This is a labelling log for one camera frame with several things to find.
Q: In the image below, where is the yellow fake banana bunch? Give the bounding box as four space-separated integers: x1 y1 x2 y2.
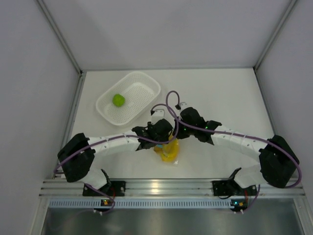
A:
154 138 180 163

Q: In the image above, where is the clear zip top bag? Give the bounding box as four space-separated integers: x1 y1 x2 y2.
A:
153 137 181 166

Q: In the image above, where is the green fake fruit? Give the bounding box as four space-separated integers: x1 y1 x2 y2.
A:
112 94 125 107

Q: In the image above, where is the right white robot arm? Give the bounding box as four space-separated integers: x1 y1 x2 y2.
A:
175 103 299 194

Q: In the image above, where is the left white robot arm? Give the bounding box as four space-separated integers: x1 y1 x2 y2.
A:
57 119 174 196

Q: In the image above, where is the white perforated plastic basket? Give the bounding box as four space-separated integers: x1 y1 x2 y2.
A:
95 71 161 126

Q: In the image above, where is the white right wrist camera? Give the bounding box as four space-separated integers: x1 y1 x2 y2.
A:
175 102 189 112

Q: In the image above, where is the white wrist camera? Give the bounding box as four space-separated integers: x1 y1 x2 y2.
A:
175 102 189 112
150 109 165 123

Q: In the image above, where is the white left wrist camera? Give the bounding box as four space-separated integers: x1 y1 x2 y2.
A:
150 109 165 123

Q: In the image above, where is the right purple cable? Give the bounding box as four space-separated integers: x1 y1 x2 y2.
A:
165 90 303 215

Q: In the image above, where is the purple cable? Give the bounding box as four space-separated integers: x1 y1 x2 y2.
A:
165 90 303 215
53 104 178 216

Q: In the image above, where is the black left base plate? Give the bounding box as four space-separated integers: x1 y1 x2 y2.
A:
82 181 126 197

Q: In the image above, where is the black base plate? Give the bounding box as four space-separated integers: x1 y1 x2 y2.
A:
212 180 243 196
82 181 126 197

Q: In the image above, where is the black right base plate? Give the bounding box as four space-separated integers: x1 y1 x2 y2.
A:
212 180 243 196

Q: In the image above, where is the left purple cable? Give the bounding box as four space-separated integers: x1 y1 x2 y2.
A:
53 104 178 216

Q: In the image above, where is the aluminium mounting rail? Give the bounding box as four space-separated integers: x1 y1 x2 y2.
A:
39 178 306 198

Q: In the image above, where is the white slotted cable duct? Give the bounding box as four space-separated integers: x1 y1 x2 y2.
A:
48 198 247 209

